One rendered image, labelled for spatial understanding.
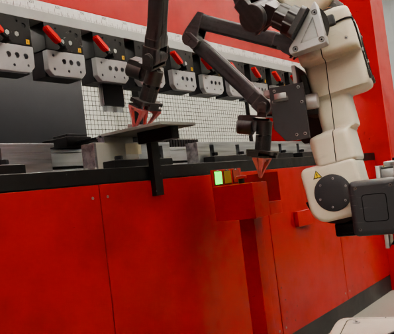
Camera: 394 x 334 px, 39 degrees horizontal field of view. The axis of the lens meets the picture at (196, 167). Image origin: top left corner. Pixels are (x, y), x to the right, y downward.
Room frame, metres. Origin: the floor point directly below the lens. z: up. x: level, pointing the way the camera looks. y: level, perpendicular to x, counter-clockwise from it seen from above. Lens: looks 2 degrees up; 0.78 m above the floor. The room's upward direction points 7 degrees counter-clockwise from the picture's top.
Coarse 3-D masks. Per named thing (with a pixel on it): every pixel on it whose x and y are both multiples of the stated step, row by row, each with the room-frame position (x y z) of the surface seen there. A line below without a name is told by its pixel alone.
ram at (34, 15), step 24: (48, 0) 1.71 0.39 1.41; (72, 0) 1.79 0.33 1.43; (96, 0) 1.88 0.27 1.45; (120, 0) 1.97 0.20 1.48; (144, 0) 2.08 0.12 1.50; (192, 0) 2.33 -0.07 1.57; (216, 0) 2.48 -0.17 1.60; (72, 24) 1.78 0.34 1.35; (96, 24) 1.87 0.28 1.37; (144, 24) 2.07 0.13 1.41; (168, 24) 2.18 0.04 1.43; (240, 48) 2.61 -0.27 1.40; (264, 48) 2.79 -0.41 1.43
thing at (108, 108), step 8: (104, 88) 1.91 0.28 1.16; (112, 88) 1.94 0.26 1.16; (120, 88) 1.97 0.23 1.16; (104, 96) 1.91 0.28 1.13; (112, 96) 1.94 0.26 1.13; (120, 96) 1.97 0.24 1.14; (104, 104) 1.90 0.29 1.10; (112, 104) 1.94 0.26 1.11; (120, 104) 1.97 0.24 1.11; (120, 112) 1.98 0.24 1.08
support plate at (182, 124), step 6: (138, 126) 1.77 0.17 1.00; (144, 126) 1.75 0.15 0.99; (150, 126) 1.74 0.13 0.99; (156, 126) 1.75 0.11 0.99; (162, 126) 1.77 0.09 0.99; (180, 126) 1.83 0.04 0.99; (186, 126) 1.85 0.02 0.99; (114, 132) 1.83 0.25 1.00; (120, 132) 1.82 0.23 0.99; (126, 132) 1.82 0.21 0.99; (132, 132) 1.84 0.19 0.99; (138, 132) 1.86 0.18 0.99
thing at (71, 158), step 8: (56, 152) 2.04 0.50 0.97; (64, 152) 2.07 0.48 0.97; (72, 152) 2.10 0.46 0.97; (80, 152) 2.13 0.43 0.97; (176, 152) 2.59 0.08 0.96; (184, 152) 2.63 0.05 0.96; (56, 160) 2.03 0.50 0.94; (64, 160) 2.06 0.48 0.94; (72, 160) 2.09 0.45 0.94; (80, 160) 2.12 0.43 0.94; (176, 160) 2.58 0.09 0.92; (184, 160) 2.64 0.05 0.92; (56, 168) 2.04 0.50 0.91; (64, 168) 2.07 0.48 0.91; (72, 168) 2.10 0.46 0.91; (80, 168) 2.12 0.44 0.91
